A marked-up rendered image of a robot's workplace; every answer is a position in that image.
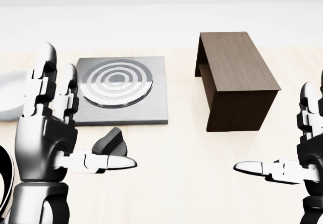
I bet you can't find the white plate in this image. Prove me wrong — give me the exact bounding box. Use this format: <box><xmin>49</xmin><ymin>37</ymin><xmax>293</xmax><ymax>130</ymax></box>
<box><xmin>0</xmin><ymin>70</ymin><xmax>35</xmax><ymax>122</ymax></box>

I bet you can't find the flat grey stove plate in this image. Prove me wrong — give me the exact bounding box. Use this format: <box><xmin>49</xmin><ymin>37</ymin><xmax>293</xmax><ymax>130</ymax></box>
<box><xmin>74</xmin><ymin>56</ymin><xmax>169</xmax><ymax>127</ymax></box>

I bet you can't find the black and white bowl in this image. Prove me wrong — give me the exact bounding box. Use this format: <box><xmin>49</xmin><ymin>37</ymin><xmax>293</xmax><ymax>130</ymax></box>
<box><xmin>0</xmin><ymin>145</ymin><xmax>15</xmax><ymax>212</ymax></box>

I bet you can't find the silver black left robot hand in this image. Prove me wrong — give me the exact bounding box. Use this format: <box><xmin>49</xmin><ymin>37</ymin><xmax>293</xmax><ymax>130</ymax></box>
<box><xmin>14</xmin><ymin>42</ymin><xmax>138</xmax><ymax>183</ymax></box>

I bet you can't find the round black stove knob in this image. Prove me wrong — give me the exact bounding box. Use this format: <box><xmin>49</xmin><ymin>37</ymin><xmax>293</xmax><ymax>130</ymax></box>
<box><xmin>91</xmin><ymin>127</ymin><xmax>129</xmax><ymax>157</ymax></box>

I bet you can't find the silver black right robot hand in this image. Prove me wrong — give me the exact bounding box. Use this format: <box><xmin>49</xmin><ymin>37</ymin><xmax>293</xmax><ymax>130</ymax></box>
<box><xmin>233</xmin><ymin>69</ymin><xmax>323</xmax><ymax>200</ymax></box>

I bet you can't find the dark brown wooden shelf box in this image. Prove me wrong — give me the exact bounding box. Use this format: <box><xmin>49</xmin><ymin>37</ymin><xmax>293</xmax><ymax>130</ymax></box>
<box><xmin>194</xmin><ymin>31</ymin><xmax>282</xmax><ymax>133</ymax></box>

